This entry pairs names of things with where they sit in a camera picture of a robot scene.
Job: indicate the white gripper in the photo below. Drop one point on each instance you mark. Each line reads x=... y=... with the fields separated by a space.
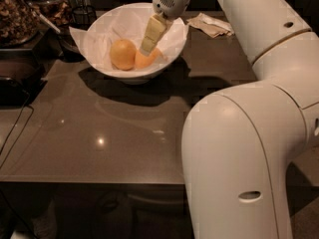
x=169 y=3

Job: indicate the orange fruit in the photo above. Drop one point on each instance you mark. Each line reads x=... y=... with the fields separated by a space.
x=123 y=53
x=143 y=61

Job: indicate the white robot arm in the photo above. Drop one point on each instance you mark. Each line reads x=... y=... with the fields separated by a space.
x=237 y=143

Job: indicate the white ceramic bowl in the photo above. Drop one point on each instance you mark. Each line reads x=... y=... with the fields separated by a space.
x=133 y=77

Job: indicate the white paper bowl liner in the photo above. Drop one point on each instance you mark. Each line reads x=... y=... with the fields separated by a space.
x=99 y=40

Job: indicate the folded paper napkins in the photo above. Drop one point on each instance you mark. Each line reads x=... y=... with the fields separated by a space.
x=210 y=26

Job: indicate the large glass snack jar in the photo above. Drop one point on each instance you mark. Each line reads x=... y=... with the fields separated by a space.
x=18 y=24

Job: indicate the dark box appliance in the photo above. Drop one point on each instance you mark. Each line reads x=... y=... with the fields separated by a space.
x=20 y=79

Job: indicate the black wire cup holder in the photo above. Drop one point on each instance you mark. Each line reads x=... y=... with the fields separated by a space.
x=84 y=16

